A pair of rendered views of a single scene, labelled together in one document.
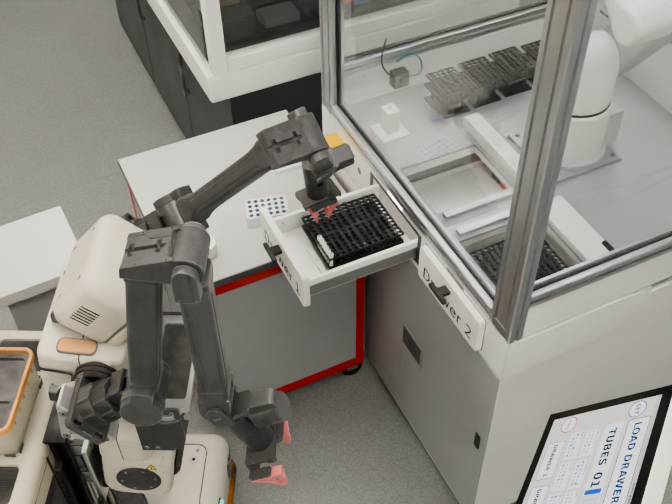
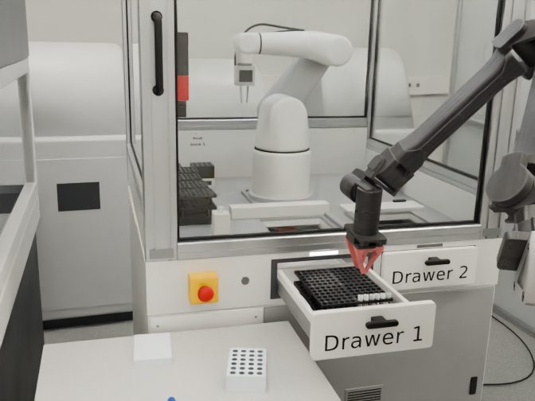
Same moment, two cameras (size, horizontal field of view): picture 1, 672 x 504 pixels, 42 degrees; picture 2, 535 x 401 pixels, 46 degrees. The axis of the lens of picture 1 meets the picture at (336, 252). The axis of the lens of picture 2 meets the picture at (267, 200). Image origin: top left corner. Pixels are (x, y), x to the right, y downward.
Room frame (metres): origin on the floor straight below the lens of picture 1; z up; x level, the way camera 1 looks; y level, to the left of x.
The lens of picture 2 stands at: (1.63, 1.42, 1.50)
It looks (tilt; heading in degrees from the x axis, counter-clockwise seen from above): 15 degrees down; 280
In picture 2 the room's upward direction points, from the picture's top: 1 degrees clockwise
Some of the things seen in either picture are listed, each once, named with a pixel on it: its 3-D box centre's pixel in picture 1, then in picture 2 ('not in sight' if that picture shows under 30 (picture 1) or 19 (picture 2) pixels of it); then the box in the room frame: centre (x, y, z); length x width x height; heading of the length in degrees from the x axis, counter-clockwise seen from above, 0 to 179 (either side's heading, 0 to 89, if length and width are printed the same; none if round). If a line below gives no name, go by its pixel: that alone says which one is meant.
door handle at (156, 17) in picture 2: not in sight; (158, 54); (2.12, 0.04, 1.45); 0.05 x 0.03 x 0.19; 115
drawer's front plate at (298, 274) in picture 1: (284, 256); (373, 329); (1.60, 0.14, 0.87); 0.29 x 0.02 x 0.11; 25
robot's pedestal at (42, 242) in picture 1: (58, 334); not in sight; (1.75, 0.88, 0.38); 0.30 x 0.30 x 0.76; 28
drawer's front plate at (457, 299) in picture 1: (449, 296); (429, 268); (1.45, -0.29, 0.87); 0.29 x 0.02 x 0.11; 25
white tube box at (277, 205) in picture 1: (266, 211); (247, 368); (1.87, 0.20, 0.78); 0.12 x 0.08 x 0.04; 100
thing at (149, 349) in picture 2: (290, 159); (152, 348); (2.12, 0.14, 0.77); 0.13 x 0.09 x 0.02; 111
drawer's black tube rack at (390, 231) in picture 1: (352, 233); (340, 295); (1.69, -0.05, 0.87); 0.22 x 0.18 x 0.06; 115
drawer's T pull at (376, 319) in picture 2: (274, 251); (379, 321); (1.59, 0.16, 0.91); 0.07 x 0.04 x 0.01; 25
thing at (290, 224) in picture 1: (355, 233); (338, 296); (1.69, -0.05, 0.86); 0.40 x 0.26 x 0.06; 115
